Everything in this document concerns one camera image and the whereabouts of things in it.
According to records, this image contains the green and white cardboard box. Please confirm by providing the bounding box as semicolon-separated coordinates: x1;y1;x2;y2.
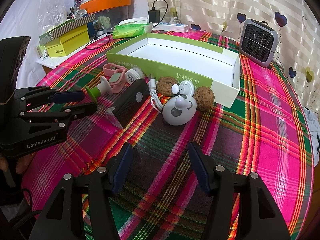
105;32;240;108

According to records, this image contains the cream heart-print curtain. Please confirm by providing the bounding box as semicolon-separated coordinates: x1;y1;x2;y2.
144;0;320;110

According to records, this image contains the white cloth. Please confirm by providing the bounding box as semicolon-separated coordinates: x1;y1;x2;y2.
301;106;320;155

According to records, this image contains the white round panda case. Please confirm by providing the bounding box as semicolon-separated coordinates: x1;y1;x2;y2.
124;66;145;84

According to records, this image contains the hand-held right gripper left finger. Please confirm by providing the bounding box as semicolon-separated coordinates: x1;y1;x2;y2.
29;143;134;240

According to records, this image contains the white egg-shaped smiley toy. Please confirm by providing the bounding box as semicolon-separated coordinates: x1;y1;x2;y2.
162;94;197;127

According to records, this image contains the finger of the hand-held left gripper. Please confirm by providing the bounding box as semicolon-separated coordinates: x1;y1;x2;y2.
19;102;98;137
15;86;85;110

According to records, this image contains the person's left hand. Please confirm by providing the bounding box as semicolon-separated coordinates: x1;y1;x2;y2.
0;152;33;175

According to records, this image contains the white power strip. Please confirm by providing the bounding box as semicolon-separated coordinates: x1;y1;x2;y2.
152;17;190;33

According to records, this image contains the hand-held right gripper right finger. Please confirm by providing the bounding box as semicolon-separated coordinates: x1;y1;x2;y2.
188;142;292;240

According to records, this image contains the green tissue pack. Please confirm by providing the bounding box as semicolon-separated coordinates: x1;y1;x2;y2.
112;17;153;39

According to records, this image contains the plaid tablecloth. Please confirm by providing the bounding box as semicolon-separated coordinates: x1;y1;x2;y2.
21;29;314;240

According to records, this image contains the small clear plastic bag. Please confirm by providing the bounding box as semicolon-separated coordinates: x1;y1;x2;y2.
104;107;123;128

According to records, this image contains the black cable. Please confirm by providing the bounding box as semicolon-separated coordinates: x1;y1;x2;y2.
85;32;113;50

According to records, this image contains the green and white suction holder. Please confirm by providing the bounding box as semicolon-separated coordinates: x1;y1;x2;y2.
85;76;113;104

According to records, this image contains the large clear plastic bag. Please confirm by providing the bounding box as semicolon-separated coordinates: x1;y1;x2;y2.
37;0;75;30

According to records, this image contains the striped box lid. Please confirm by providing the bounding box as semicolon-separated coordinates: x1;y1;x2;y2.
39;14;96;46

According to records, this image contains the orange-lidded plastic container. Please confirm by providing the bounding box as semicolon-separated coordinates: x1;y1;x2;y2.
80;0;132;23

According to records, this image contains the small white round knob device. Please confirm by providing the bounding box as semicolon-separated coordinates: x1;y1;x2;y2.
171;81;195;98

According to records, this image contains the black power adapter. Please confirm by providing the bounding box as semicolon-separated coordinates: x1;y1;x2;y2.
148;0;168;23

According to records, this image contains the brown walnut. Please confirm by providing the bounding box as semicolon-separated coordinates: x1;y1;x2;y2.
157;77;178;97
194;87;215;111

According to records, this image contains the grey desk fan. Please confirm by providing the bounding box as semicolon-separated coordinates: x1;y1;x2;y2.
239;19;279;67

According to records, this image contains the white charging cable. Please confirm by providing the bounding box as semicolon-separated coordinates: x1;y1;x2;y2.
147;74;164;113

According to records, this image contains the black rectangular speaker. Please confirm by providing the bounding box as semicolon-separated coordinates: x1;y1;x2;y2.
114;78;150;128

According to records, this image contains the yellow cardboard box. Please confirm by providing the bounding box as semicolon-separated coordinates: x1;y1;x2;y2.
44;24;90;58

